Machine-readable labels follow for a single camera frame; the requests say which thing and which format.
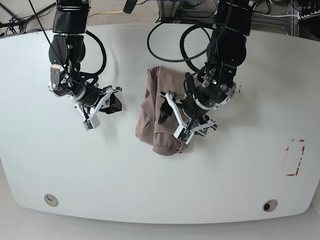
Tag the mauve pink T-shirt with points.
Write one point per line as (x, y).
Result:
(157, 123)

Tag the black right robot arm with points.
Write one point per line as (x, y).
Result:
(66, 52)

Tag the red tape rectangle marking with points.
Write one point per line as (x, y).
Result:
(293, 157)

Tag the white power strip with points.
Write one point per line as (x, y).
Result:
(309, 12)

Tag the table cable grommet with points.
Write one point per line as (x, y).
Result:
(270, 205)
(51, 200)

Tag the black tripod stand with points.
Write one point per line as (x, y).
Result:
(17, 25)

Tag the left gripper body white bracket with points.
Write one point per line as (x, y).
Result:
(187, 116)

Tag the aluminium frame base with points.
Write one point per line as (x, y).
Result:
(187, 11)

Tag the right table cable grommet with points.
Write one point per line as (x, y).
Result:
(270, 205)

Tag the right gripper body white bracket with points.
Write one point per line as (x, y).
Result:
(89, 103)

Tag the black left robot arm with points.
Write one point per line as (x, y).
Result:
(213, 85)

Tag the left table cable grommet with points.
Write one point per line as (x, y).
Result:
(51, 200)

